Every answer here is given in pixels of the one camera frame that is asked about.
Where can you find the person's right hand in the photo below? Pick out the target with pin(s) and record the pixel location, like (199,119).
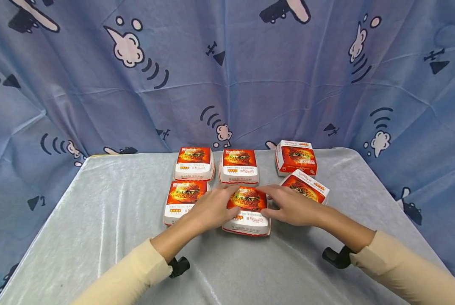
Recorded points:
(297,206)

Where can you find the person's left hand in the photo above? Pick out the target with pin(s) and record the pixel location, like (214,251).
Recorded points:
(209,209)

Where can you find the person's right fingers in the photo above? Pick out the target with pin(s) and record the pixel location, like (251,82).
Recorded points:
(272,191)

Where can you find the person's left fingers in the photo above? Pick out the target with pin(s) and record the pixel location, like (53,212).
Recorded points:
(224,191)

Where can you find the person's right thumb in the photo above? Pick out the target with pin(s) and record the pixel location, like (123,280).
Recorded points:
(278,214)

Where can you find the person's left thumb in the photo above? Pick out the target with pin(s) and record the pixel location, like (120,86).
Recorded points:
(230,216)

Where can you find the red white burger box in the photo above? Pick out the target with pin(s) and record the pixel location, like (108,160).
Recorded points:
(251,224)

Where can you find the person's right forearm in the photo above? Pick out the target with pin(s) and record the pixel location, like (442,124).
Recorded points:
(387,258)

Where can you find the person's left forearm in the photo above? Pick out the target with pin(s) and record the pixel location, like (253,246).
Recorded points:
(143,267)

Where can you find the group of burger boxes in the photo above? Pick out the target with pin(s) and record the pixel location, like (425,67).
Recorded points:
(195,162)

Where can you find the black wrist band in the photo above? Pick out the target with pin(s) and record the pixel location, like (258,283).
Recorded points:
(338,256)
(179,267)

